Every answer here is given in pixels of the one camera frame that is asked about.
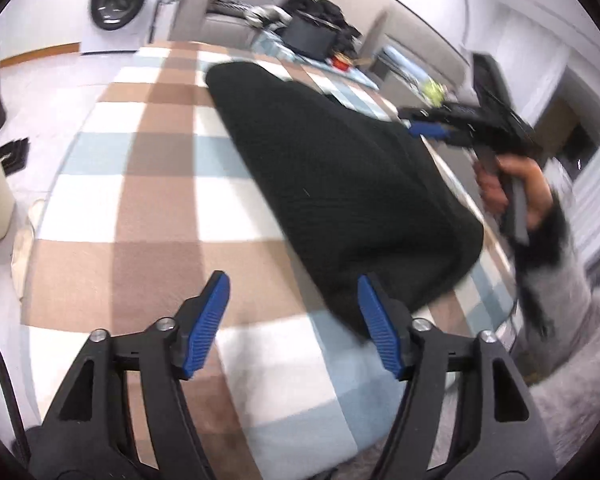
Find grey upholstered headboard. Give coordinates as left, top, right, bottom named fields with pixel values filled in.
left=362, top=10, right=469, bottom=91

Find beige slipper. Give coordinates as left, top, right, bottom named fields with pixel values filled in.
left=27, top=199, right=49, bottom=226

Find white washing machine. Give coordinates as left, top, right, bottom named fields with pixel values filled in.
left=80, top=0, right=172, bottom=56

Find grey low cabinet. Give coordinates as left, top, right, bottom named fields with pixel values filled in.
left=380, top=67, right=431, bottom=111

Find white lower kitchen cabinets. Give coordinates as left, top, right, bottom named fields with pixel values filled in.
left=0, top=0, right=94, bottom=64

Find grey sofa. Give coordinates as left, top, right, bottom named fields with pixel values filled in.
left=175, top=0, right=282, bottom=52

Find black knit sweater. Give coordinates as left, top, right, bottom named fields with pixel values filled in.
left=205, top=60, right=485, bottom=344

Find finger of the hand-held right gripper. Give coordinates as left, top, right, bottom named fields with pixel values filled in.
left=408, top=120, right=462, bottom=144
left=397, top=105, right=451, bottom=122

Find green plush toy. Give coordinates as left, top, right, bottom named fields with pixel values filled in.
left=422, top=80, right=446, bottom=104

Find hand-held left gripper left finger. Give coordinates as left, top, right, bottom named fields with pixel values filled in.
left=27, top=269, right=232, bottom=480

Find checkered blanket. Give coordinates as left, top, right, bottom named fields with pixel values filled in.
left=10, top=40, right=527, bottom=480

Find black cable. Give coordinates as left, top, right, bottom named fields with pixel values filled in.
left=0, top=310, right=31, bottom=457

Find blue folded blanket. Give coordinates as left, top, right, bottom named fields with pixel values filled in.
left=382, top=45, right=416, bottom=69

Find pile of black clothes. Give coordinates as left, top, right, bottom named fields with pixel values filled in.
left=285, top=0, right=362, bottom=56

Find person's right hand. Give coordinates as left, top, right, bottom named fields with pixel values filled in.
left=474, top=156, right=554, bottom=230

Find grey crumpled garment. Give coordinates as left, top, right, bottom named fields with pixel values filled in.
left=247, top=4, right=286, bottom=26

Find black microwave oven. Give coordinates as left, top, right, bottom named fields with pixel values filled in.
left=282, top=17, right=336, bottom=61

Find teal checkered tablecloth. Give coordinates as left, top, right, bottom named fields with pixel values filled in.
left=257, top=30, right=382, bottom=121

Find person's right forearm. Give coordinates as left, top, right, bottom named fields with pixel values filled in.
left=512, top=195, right=600, bottom=382

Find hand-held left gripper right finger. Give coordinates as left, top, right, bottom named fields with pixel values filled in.
left=356, top=274, right=562, bottom=480

